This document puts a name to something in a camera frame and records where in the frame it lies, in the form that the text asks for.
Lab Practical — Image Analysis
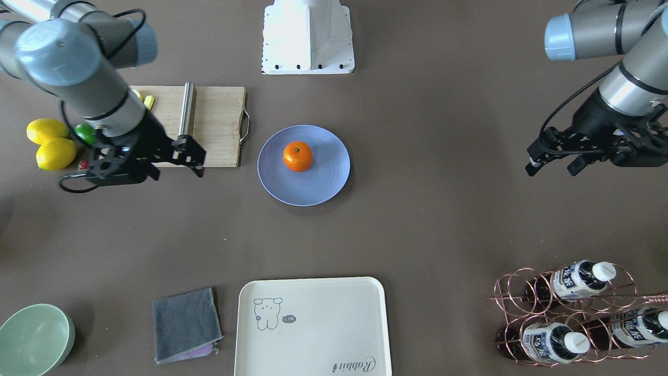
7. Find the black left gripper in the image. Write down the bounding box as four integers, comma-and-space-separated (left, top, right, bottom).
526, 90, 667, 177

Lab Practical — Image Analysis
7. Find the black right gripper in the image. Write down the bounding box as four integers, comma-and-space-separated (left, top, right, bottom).
86, 110, 207, 186

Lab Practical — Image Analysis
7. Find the orange mandarin fruit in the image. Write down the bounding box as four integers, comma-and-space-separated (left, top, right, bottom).
282, 141, 314, 173

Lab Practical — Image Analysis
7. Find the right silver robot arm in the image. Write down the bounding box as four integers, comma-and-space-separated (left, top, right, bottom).
2, 1, 207, 190

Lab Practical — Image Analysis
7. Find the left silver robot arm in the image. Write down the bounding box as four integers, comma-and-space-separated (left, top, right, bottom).
526, 1, 667, 176

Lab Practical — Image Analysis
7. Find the blue round plate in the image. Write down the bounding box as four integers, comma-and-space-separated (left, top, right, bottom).
257, 125, 351, 207

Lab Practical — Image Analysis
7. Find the wooden cutting board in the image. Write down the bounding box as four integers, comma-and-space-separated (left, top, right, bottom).
131, 85, 247, 169

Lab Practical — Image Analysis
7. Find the lemon half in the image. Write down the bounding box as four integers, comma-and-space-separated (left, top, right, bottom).
131, 89, 144, 102
143, 95, 155, 111

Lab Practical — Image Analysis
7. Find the green lime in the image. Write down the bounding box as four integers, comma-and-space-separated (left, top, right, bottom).
74, 122, 96, 146

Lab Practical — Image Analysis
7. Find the yellow lemon front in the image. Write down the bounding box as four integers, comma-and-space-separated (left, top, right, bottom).
35, 138, 77, 171

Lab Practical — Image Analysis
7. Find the yellow lemon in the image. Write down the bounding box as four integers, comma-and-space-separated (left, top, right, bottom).
26, 117, 69, 145
35, 138, 77, 171

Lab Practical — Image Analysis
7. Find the dark bottle white cap one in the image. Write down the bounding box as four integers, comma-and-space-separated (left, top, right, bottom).
521, 260, 616, 309

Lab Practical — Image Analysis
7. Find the yellow lemon rear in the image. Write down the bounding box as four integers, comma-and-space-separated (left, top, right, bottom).
26, 117, 69, 145

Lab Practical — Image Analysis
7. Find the grey folded cloth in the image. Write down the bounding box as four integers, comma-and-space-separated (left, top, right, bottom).
152, 287, 223, 365

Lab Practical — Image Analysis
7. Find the dark bottle white cap two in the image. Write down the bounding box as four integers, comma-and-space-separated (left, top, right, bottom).
496, 323, 591, 366

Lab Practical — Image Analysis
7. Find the dark bottle white cap three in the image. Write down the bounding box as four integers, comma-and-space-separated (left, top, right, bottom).
584, 307, 667, 350

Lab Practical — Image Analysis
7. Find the light green bowl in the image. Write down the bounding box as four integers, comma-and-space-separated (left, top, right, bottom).
1, 304, 76, 375

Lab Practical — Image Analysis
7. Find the cream rectangular tray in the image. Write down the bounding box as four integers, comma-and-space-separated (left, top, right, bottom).
234, 276, 393, 375

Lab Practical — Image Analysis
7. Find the steel handled knife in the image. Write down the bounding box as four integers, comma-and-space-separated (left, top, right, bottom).
177, 81, 197, 136

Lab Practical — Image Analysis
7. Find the copper wire bottle rack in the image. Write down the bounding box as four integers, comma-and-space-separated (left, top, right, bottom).
492, 265, 666, 367

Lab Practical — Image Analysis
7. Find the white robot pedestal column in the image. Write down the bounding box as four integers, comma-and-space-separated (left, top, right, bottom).
261, 1, 355, 75

